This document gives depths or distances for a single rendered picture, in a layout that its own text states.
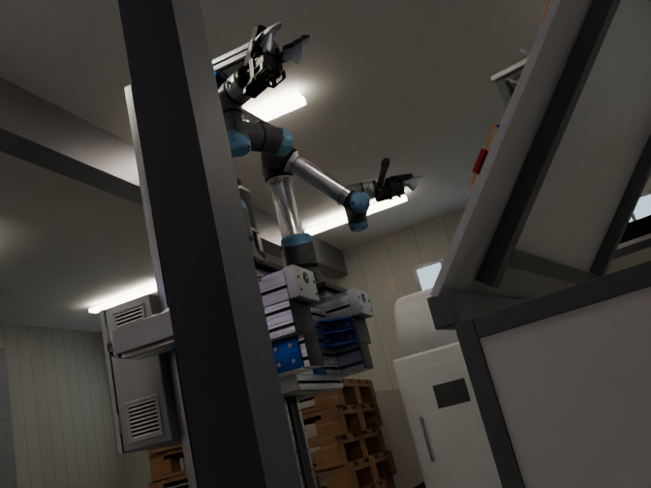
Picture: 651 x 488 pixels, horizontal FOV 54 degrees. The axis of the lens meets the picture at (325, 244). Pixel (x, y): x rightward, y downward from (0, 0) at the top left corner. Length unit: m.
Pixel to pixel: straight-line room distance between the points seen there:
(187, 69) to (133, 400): 1.89
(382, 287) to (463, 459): 4.25
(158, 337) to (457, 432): 2.98
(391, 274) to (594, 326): 7.24
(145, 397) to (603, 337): 1.42
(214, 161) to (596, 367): 0.96
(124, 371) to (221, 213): 1.91
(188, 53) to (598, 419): 0.99
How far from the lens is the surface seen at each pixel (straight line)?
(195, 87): 0.33
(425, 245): 8.32
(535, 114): 1.38
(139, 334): 1.84
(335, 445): 4.03
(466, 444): 4.48
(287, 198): 2.56
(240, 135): 1.70
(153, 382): 2.13
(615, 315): 1.19
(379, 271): 8.43
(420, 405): 4.52
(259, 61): 1.65
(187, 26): 0.36
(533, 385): 1.22
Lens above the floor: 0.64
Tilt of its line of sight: 17 degrees up
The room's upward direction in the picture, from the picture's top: 14 degrees counter-clockwise
